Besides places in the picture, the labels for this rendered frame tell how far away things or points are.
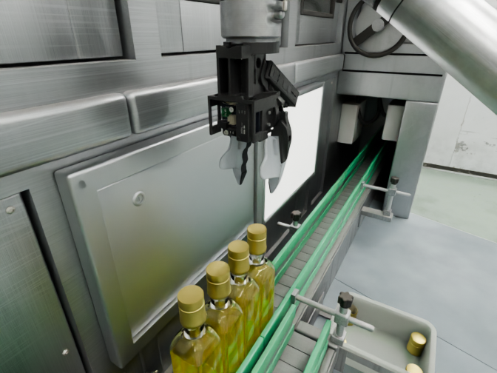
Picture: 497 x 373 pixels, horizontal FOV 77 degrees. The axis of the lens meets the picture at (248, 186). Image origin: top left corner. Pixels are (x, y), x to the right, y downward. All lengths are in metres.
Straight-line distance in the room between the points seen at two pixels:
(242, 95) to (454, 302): 0.93
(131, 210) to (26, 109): 0.18
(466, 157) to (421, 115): 2.95
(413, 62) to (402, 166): 0.39
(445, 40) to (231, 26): 0.25
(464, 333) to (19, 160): 1.04
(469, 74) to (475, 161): 3.84
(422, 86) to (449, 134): 2.89
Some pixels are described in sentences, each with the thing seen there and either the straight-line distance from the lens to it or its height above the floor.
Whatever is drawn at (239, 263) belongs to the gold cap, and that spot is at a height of 1.14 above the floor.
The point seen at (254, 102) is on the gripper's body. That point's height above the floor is 1.39.
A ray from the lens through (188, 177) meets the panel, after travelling 0.55.
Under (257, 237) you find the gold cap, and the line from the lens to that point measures 0.53.
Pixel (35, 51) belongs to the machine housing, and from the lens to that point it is 0.43.
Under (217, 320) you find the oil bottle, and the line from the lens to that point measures 0.50.
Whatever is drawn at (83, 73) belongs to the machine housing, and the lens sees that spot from 0.44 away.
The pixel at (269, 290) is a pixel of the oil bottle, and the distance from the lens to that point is 0.61.
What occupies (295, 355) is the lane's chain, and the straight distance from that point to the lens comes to 0.72.
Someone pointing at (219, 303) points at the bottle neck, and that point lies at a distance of 0.49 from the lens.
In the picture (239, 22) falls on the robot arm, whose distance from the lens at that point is 0.40.
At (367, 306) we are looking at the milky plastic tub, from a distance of 0.92.
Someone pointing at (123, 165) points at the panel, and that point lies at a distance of 0.44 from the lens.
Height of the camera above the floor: 1.46
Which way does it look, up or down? 26 degrees down
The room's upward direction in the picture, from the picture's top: straight up
